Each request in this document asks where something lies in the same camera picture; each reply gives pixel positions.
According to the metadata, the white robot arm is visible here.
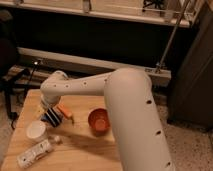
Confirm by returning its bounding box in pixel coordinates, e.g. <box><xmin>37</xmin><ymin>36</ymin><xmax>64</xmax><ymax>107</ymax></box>
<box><xmin>40</xmin><ymin>68</ymin><xmax>176</xmax><ymax>171</ymax></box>

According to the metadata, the orange bowl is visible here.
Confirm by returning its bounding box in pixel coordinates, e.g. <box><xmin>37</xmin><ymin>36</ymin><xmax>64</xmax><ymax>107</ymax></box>
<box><xmin>88</xmin><ymin>108</ymin><xmax>110</xmax><ymax>134</ymax></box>

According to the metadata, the metal pole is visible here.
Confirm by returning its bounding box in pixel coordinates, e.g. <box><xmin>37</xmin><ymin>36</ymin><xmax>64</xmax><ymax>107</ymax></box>
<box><xmin>155</xmin><ymin>0</ymin><xmax>190</xmax><ymax>73</ymax></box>

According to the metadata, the dark cabinet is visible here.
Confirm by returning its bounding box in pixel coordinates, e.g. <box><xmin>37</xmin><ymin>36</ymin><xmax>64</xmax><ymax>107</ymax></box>
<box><xmin>167</xmin><ymin>0</ymin><xmax>213</xmax><ymax>129</ymax></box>

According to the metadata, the black office chair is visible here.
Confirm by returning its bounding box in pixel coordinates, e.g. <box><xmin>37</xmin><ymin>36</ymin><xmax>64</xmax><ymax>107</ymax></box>
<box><xmin>0</xmin><ymin>9</ymin><xmax>30</xmax><ymax>129</ymax></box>

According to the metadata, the white window sill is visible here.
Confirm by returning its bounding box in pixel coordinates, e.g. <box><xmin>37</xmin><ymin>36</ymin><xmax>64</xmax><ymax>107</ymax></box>
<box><xmin>0</xmin><ymin>0</ymin><xmax>195</xmax><ymax>27</ymax></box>

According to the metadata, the clear plastic bottle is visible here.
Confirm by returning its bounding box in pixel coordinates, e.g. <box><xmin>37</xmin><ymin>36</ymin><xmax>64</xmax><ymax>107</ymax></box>
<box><xmin>17</xmin><ymin>136</ymin><xmax>62</xmax><ymax>169</ymax></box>

